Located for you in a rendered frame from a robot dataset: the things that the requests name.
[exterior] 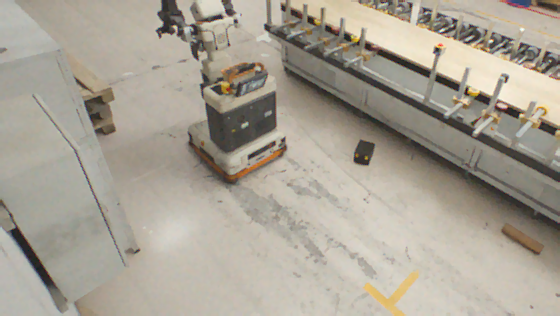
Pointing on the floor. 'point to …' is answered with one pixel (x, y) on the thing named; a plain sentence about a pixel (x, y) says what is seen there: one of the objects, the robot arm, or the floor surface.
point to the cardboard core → (523, 239)
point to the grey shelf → (55, 99)
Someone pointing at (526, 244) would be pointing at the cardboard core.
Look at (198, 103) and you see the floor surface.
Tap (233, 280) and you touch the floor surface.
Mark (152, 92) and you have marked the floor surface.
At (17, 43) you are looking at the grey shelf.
